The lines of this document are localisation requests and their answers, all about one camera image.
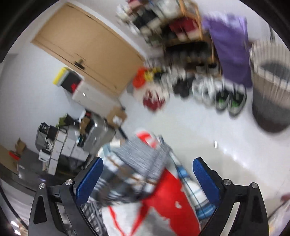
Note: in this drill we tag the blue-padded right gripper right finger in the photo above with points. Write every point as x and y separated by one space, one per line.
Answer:
251 216

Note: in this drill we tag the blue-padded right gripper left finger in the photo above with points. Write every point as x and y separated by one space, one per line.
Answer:
45 218

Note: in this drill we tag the dark plaid fleece jacket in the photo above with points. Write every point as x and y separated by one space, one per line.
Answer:
131 172

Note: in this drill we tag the white drawer desk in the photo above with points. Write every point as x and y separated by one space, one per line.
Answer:
59 144

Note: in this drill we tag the red and white garment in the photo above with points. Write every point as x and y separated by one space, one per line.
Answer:
166 211

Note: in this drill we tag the silver suitcase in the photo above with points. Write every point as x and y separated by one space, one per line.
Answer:
100 134

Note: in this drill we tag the green black sneakers pair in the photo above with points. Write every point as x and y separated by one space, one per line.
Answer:
231 99

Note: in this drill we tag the cardboard box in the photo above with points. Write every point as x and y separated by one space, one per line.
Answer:
116 117

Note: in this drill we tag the white low cabinet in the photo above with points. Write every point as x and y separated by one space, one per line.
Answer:
94 100

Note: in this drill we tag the black and yellow shoebox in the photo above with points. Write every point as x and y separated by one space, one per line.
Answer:
67 79

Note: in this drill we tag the grey wicker laundry basket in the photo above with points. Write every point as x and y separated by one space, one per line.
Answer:
270 79

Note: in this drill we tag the tan wooden door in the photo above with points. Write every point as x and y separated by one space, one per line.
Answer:
91 48

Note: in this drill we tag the purple garment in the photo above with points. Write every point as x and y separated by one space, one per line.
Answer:
230 37

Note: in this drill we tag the wooden shoe rack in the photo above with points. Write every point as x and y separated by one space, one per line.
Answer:
176 28

